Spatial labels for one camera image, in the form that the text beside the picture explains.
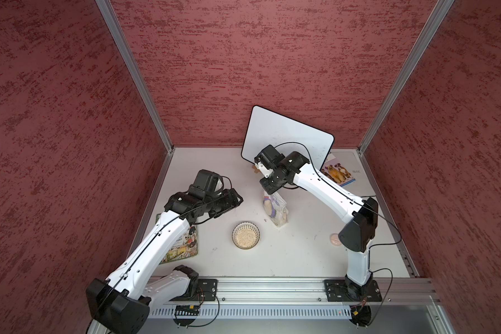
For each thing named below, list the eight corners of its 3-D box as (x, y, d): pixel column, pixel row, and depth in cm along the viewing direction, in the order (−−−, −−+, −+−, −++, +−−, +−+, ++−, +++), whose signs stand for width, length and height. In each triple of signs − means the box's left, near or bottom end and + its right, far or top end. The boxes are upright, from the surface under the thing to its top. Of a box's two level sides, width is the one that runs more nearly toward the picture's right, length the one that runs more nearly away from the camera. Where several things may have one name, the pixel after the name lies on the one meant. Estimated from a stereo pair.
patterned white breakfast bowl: (232, 250, 84) (231, 246, 81) (234, 226, 91) (233, 221, 88) (259, 250, 85) (260, 246, 81) (259, 226, 91) (259, 221, 88)
